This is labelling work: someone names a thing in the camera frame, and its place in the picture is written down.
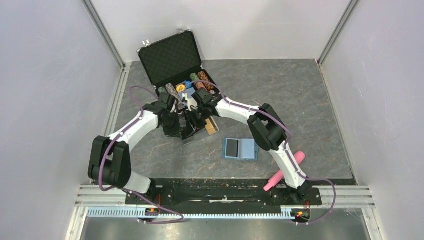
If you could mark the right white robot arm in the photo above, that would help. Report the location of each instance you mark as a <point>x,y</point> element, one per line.
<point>268,132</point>

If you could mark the purple grey chip stack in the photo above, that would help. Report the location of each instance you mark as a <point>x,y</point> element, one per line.
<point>172,91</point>

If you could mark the green poker chip stack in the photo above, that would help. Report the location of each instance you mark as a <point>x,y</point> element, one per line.
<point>195,79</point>

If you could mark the clear card box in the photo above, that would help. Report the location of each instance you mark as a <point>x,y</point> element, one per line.
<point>198,136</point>

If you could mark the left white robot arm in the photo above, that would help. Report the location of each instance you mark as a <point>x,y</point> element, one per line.
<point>110,158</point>

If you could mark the dark green chip stack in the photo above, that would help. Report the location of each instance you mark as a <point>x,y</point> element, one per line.
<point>162,90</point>

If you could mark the black credit card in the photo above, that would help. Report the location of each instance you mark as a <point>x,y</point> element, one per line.
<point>232,148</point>

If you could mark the yellow dealer chip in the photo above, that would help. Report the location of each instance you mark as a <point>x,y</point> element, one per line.
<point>180,88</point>

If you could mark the orange brown chip stack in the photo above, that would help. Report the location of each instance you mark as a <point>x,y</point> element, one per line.
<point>205,80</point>

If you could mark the blue leather card holder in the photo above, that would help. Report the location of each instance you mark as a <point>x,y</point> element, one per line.
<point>248,150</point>

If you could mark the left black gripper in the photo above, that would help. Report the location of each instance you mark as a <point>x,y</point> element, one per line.
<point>176,132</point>

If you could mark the pink poker chip stack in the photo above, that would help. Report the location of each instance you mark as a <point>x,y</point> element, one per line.
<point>200,85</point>

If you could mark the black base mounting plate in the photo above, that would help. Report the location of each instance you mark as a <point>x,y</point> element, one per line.
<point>175,191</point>

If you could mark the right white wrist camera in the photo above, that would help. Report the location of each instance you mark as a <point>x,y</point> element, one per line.
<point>189,101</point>

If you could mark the black poker chip case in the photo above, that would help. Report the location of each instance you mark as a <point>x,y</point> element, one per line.
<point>171,60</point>

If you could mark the gold card stack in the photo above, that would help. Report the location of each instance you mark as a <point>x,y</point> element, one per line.
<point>211,126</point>

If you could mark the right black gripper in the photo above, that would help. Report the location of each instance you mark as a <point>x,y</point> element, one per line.
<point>197,125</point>

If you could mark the white cable duct strip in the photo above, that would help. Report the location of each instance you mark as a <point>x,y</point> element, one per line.
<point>152,214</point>

